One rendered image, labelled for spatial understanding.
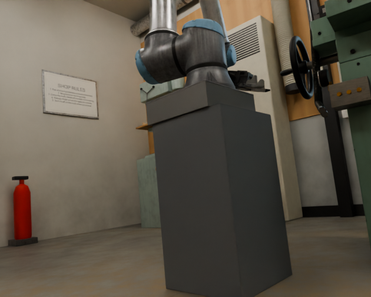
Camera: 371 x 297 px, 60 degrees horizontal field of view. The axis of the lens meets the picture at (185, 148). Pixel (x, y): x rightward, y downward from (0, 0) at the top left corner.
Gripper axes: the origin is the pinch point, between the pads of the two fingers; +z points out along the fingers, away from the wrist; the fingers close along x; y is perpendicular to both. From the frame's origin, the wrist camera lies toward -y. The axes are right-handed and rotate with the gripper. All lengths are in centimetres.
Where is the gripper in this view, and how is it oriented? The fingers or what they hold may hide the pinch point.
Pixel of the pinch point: (264, 89)
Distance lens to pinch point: 152.8
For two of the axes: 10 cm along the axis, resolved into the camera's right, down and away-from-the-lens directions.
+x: 5.7, 0.6, 8.2
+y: 1.9, -9.8, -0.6
